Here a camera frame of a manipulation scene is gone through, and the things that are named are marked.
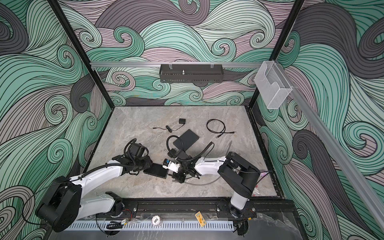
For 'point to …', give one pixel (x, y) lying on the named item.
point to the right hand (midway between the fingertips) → (173, 175)
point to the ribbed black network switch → (157, 170)
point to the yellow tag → (200, 219)
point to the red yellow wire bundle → (131, 216)
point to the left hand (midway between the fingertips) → (151, 162)
